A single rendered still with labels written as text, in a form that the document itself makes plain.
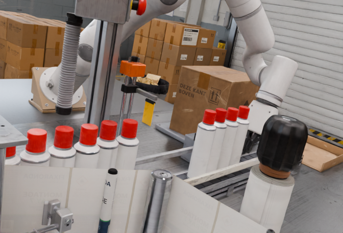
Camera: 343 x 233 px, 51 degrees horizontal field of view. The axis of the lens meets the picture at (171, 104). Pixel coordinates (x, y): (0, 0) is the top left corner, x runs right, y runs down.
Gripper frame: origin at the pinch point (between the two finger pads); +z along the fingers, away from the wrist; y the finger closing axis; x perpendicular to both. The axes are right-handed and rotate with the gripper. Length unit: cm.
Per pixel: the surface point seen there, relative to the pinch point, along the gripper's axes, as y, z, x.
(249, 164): 4.3, 4.8, -2.4
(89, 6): -3, -12, -73
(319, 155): 4, -9, 57
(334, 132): -89, -59, 381
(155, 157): -3.2, 11.9, -37.5
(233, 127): 2.0, -3.5, -17.2
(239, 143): 1.6, 0.1, -9.1
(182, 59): -249, -61, 231
